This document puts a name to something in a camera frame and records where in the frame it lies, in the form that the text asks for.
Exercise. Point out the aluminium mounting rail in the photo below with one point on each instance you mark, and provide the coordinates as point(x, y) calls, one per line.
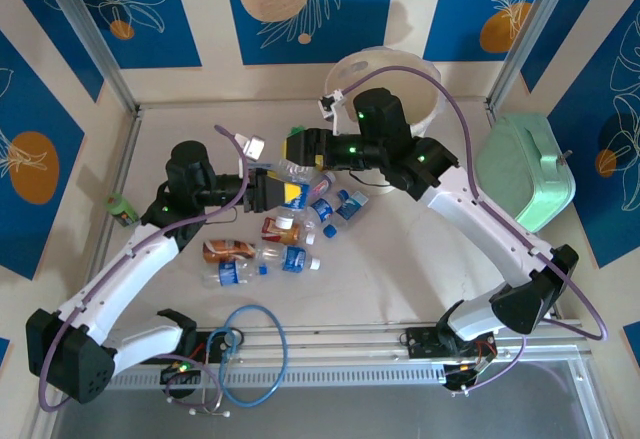
point(340, 346)

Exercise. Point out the brown orange labelled bottle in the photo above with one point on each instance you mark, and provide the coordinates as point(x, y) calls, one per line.
point(225, 250)

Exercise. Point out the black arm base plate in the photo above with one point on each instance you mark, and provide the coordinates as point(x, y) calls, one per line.
point(420, 344)
point(146, 355)

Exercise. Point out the grey metal panel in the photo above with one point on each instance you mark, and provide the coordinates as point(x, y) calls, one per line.
point(350, 414)

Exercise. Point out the white bottle cap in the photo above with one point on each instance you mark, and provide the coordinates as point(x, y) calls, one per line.
point(310, 239)

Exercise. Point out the mint green zip case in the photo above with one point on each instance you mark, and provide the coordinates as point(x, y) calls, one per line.
point(520, 159)

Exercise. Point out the blue stethoscope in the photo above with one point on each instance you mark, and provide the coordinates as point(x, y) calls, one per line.
point(228, 339)

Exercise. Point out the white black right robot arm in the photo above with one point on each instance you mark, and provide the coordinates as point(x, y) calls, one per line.
point(480, 219)

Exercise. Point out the aluminium side rail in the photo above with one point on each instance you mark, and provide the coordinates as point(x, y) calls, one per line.
point(123, 159)

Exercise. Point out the aluminium frame post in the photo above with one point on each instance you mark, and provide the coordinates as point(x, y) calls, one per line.
point(532, 34)
point(90, 34)

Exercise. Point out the blue bottle cap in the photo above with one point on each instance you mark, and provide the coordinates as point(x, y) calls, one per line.
point(329, 231)

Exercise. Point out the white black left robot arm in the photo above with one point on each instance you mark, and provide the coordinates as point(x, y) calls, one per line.
point(125, 269)

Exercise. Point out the clear bottle light blue label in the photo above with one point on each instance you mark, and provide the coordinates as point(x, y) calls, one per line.
point(352, 204)

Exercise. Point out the red orange label juice bottle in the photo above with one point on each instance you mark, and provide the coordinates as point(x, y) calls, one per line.
point(280, 229)

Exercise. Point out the clear water bottle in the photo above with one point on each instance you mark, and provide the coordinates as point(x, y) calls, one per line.
point(260, 165)

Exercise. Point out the small green capped bottle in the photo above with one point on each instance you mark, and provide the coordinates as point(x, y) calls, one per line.
point(116, 203)

